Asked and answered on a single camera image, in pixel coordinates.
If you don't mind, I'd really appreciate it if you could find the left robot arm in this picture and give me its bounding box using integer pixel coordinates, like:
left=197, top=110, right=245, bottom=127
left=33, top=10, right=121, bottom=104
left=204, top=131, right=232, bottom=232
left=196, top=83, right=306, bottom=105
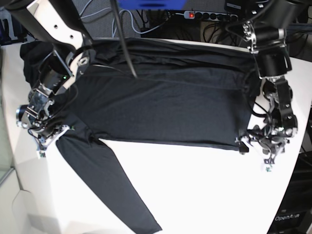
left=226, top=0, right=312, bottom=172

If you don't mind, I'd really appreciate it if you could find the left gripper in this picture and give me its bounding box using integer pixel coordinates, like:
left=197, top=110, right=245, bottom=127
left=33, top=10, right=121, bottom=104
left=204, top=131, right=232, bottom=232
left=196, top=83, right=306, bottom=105
left=235, top=126, right=290, bottom=172

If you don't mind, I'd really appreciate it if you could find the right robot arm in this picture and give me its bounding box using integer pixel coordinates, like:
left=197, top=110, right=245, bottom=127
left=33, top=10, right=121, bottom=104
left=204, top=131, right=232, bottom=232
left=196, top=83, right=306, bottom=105
left=1, top=0, right=115, bottom=160

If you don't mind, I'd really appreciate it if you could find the white power strip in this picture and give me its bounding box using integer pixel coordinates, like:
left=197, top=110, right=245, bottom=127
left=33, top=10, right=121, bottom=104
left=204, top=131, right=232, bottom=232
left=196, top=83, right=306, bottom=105
left=182, top=11, right=238, bottom=22

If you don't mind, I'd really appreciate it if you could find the blue plastic box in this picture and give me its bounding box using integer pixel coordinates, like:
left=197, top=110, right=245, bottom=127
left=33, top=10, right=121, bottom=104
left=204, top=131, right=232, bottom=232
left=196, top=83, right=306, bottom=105
left=117, top=0, right=186, bottom=10

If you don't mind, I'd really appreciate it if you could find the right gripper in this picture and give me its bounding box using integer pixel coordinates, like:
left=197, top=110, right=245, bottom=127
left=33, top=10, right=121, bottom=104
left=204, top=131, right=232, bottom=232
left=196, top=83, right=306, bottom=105
left=27, top=122, right=76, bottom=159

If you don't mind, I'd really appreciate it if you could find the dark long-sleeve T-shirt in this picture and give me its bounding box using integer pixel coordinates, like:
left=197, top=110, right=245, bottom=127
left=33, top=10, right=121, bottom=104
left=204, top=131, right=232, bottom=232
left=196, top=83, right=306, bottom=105
left=19, top=38, right=260, bottom=233

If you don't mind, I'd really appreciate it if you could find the black OpenArm case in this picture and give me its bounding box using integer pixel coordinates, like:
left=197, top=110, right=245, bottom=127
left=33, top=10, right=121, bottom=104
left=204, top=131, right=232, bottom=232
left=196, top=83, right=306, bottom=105
left=268, top=152, right=312, bottom=234

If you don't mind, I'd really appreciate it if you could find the light grey cable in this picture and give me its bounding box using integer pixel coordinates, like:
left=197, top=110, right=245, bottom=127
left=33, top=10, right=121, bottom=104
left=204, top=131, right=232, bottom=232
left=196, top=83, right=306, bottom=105
left=77, top=4, right=171, bottom=38

